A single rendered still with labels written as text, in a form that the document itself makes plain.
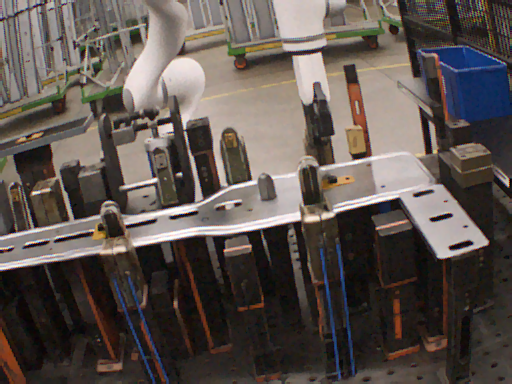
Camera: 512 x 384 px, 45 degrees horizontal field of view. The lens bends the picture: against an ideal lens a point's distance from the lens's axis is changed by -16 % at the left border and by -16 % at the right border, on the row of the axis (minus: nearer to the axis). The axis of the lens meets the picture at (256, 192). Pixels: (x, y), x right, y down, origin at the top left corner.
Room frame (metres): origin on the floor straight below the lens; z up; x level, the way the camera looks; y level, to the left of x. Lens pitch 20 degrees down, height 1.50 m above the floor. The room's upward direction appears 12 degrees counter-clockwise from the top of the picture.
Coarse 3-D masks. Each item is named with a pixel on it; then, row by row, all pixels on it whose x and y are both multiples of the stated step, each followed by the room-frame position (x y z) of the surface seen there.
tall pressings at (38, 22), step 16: (64, 0) 10.70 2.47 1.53; (0, 16) 10.38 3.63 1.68; (16, 16) 10.64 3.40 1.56; (32, 16) 10.41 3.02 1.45; (64, 16) 10.66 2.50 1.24; (0, 32) 10.33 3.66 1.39; (32, 32) 10.37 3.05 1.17; (48, 32) 10.69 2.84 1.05; (64, 48) 10.89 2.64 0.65; (48, 64) 10.63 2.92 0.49
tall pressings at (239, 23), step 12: (228, 0) 8.24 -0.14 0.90; (240, 0) 8.22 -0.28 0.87; (252, 0) 8.18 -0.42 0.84; (264, 0) 8.22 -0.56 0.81; (228, 12) 8.17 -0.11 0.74; (240, 12) 8.23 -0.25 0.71; (252, 12) 8.38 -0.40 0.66; (264, 12) 8.20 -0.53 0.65; (240, 24) 8.20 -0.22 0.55; (264, 24) 8.20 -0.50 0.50; (336, 24) 8.40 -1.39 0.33; (240, 36) 8.20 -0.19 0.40; (264, 36) 8.19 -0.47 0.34; (276, 36) 8.12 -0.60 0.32
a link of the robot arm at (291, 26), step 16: (272, 0) 1.29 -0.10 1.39; (288, 0) 1.26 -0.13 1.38; (304, 0) 1.26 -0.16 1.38; (320, 0) 1.28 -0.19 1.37; (288, 16) 1.26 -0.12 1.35; (304, 16) 1.26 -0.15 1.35; (320, 16) 1.28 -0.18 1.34; (288, 32) 1.27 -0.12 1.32; (304, 32) 1.26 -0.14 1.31; (320, 32) 1.27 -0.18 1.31
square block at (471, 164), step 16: (480, 144) 1.18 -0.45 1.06; (464, 160) 1.13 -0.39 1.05; (480, 160) 1.13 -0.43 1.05; (464, 176) 1.13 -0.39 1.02; (480, 176) 1.13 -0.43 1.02; (464, 192) 1.13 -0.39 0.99; (480, 192) 1.13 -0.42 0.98; (464, 208) 1.13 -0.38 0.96; (480, 208) 1.13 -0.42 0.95; (480, 224) 1.13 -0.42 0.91; (480, 256) 1.13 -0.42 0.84; (480, 272) 1.13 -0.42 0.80; (480, 288) 1.13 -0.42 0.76; (480, 304) 1.13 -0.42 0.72
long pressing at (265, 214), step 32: (352, 160) 1.39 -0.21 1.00; (384, 160) 1.37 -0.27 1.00; (416, 160) 1.34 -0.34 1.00; (224, 192) 1.37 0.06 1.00; (256, 192) 1.33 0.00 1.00; (288, 192) 1.30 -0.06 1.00; (352, 192) 1.23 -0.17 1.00; (384, 192) 1.20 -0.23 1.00; (64, 224) 1.38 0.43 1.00; (128, 224) 1.31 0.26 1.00; (160, 224) 1.27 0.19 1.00; (192, 224) 1.24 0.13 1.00; (224, 224) 1.21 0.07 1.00; (256, 224) 1.19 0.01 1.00; (0, 256) 1.26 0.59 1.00; (32, 256) 1.23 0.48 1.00; (64, 256) 1.21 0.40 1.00
